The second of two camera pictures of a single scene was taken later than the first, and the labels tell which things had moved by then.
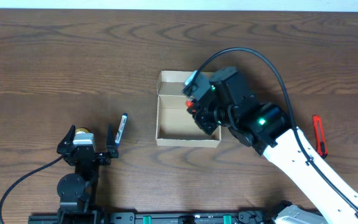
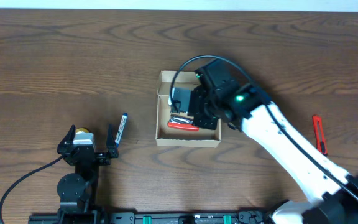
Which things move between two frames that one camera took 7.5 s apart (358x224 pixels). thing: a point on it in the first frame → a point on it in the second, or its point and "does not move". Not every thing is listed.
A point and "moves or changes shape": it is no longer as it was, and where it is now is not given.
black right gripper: x=204 y=119 does not move
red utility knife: x=321 y=142 does not move
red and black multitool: x=189 y=104 moves or changes shape
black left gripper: x=86 y=154 does not move
